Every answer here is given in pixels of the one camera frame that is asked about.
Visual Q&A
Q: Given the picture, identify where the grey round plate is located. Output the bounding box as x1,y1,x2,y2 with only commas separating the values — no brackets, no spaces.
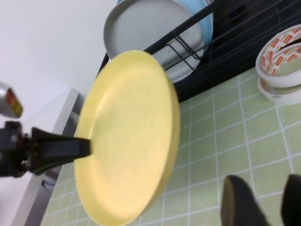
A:
103,0,204,83

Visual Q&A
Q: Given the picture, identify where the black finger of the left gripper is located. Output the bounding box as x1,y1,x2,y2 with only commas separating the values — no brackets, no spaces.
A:
32,127,91,175

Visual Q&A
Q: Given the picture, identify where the black wire dish rack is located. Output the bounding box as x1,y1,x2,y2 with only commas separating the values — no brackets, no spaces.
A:
95,0,301,104

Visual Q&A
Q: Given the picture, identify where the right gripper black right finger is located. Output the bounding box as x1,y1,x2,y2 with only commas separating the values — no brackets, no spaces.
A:
281,174,301,226

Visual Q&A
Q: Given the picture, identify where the yellow round plate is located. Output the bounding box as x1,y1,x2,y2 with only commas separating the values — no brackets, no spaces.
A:
73,49,181,224

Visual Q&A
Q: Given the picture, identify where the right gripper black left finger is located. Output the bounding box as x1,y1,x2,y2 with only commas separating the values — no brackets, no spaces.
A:
222,175,268,226

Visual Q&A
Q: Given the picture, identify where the blue round plate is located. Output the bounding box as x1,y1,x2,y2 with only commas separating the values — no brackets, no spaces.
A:
117,0,214,59

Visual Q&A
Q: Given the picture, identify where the green checkered tablecloth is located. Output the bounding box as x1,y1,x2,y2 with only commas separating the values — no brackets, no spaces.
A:
40,67,301,226

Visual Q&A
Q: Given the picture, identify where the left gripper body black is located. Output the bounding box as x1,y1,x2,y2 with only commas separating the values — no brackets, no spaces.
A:
0,121,36,178

